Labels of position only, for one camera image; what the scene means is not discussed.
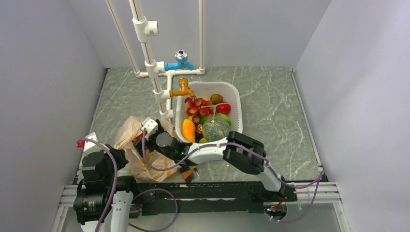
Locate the red fake apple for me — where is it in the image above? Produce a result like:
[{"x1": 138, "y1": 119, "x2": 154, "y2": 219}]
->
[{"x1": 216, "y1": 101, "x2": 231, "y2": 115}]

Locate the white PVC pipe frame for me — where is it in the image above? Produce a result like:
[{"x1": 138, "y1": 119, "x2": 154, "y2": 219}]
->
[{"x1": 106, "y1": 0, "x2": 205, "y2": 121}]

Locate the orange faucet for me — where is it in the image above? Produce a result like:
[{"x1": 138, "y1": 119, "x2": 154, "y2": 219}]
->
[{"x1": 170, "y1": 78, "x2": 196, "y2": 98}]

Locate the peach plastic bag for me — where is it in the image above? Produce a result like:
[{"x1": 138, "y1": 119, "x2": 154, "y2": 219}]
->
[{"x1": 114, "y1": 116, "x2": 179, "y2": 182}]

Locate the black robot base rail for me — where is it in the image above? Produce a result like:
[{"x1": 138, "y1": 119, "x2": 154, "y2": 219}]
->
[{"x1": 131, "y1": 181, "x2": 297, "y2": 218}]

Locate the yellow orange fake mango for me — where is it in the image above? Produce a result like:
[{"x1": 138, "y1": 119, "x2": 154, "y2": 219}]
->
[{"x1": 181, "y1": 119, "x2": 196, "y2": 143}]

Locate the green netted fake melon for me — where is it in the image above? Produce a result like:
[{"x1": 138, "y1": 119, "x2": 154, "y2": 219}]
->
[{"x1": 202, "y1": 116, "x2": 230, "y2": 142}]

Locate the brown fake kiwi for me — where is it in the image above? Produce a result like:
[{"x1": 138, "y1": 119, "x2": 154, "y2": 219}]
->
[{"x1": 209, "y1": 94, "x2": 224, "y2": 105}]

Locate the yellow green small mango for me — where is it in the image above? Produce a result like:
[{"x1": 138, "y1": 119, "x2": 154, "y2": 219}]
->
[{"x1": 199, "y1": 138, "x2": 208, "y2": 144}]

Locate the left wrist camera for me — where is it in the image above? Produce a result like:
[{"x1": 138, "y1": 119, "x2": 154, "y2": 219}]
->
[{"x1": 76, "y1": 132, "x2": 101, "y2": 158}]

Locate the white plastic basin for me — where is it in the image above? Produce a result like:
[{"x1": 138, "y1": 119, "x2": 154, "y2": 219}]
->
[{"x1": 174, "y1": 81, "x2": 243, "y2": 142}]

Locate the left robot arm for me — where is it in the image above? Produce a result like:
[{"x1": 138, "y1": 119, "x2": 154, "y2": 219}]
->
[{"x1": 73, "y1": 145, "x2": 139, "y2": 232}]

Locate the dark purple fake mangosteen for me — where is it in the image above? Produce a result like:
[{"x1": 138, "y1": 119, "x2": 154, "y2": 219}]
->
[{"x1": 195, "y1": 124, "x2": 203, "y2": 140}]

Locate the green fake lime slice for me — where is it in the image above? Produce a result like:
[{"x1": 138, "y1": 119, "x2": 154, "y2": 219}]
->
[{"x1": 216, "y1": 113, "x2": 232, "y2": 127}]

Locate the orange black brush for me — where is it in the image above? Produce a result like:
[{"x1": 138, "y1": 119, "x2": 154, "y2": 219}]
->
[{"x1": 179, "y1": 165, "x2": 197, "y2": 184}]

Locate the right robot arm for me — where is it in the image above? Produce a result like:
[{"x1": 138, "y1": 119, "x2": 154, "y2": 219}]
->
[{"x1": 133, "y1": 117, "x2": 285, "y2": 201}]

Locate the blue faucet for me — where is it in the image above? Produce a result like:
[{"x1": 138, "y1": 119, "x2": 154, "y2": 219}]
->
[{"x1": 164, "y1": 49, "x2": 195, "y2": 71}]

